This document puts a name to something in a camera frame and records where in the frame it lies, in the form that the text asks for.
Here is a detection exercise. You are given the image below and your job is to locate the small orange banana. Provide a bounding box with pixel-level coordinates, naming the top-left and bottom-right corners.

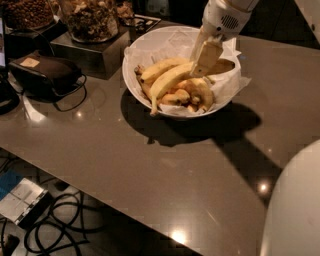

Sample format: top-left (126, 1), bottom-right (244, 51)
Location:
top-left (161, 89), bottom-right (190, 106)

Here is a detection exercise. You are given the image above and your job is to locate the black cable on floor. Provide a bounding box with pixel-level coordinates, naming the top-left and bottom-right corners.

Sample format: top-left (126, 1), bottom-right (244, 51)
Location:
top-left (0, 189), bottom-right (111, 256)

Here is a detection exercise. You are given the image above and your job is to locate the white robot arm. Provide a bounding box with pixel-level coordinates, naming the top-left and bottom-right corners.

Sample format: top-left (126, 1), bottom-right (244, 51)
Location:
top-left (191, 0), bottom-right (320, 256)

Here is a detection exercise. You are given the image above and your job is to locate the black monitor stand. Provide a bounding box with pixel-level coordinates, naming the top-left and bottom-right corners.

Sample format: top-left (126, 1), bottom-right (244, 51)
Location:
top-left (0, 7), bottom-right (20, 115)

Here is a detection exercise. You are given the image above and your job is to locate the upper yellow banana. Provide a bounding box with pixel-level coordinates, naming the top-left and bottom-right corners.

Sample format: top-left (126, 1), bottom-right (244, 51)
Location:
top-left (141, 57), bottom-right (189, 84)

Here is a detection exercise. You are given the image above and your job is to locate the steel pedestal block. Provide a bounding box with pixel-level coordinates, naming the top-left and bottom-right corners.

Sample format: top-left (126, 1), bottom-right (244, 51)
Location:
top-left (51, 27), bottom-right (131, 80)

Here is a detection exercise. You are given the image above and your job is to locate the glass jar of brown balls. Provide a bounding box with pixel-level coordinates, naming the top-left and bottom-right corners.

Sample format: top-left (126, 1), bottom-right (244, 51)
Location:
top-left (1, 0), bottom-right (54, 29)

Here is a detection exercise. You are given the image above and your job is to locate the left lower small banana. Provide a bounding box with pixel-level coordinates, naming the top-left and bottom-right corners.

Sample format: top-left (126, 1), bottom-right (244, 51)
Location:
top-left (136, 75), bottom-right (152, 100)

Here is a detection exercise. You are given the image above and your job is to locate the large front yellow banana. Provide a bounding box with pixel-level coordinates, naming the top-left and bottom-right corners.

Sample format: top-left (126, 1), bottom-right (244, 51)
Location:
top-left (149, 58), bottom-right (236, 117)

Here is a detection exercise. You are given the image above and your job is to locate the black VR headset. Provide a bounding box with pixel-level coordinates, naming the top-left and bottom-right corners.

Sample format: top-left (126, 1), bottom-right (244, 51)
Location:
top-left (9, 53), bottom-right (84, 102)

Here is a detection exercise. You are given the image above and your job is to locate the grey box on floor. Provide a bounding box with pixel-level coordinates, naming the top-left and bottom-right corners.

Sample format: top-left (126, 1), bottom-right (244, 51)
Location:
top-left (0, 178), bottom-right (52, 229)

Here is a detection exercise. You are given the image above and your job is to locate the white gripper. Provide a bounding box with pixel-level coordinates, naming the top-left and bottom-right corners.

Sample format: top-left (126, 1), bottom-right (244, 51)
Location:
top-left (190, 0), bottom-right (259, 77)

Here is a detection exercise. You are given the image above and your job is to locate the white bowl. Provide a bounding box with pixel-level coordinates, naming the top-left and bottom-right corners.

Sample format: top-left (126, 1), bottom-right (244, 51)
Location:
top-left (121, 25), bottom-right (243, 120)

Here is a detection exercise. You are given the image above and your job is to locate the small right banana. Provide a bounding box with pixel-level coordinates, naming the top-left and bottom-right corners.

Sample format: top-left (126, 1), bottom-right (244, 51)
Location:
top-left (191, 78), bottom-right (215, 111)

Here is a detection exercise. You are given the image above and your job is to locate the glass jar of granola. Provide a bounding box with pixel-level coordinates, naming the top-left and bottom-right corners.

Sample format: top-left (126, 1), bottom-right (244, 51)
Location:
top-left (58, 0), bottom-right (119, 43)

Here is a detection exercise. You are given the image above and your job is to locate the small middle banana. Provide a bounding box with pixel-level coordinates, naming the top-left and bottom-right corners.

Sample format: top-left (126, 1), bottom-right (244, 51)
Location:
top-left (177, 80), bottom-right (201, 105)

